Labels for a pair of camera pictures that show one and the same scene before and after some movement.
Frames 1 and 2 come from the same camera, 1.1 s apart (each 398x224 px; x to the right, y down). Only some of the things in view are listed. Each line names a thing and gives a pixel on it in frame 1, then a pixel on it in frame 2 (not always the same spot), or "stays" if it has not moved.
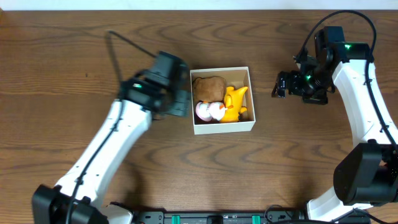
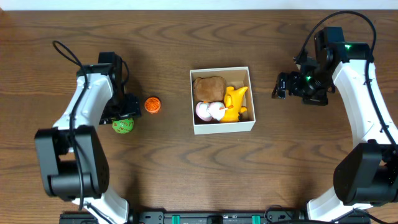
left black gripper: (181, 101) to (125, 115)
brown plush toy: (211, 89) stays
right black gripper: (295, 77) stays
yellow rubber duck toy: (234, 98) stays
